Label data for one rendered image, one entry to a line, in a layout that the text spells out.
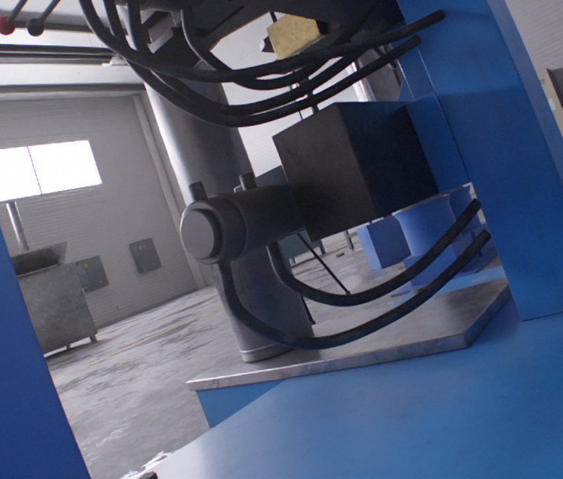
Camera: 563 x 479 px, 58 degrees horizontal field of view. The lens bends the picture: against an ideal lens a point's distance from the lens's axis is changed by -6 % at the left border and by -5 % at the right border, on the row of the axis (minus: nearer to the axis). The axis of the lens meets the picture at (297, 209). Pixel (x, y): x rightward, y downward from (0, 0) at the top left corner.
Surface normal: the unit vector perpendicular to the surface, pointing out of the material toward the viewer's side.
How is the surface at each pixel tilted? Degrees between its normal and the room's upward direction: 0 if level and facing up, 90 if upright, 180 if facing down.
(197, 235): 90
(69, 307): 90
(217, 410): 90
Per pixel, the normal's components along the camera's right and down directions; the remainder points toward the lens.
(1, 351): 0.73, -0.31
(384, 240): 0.20, -0.13
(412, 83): -0.58, 0.18
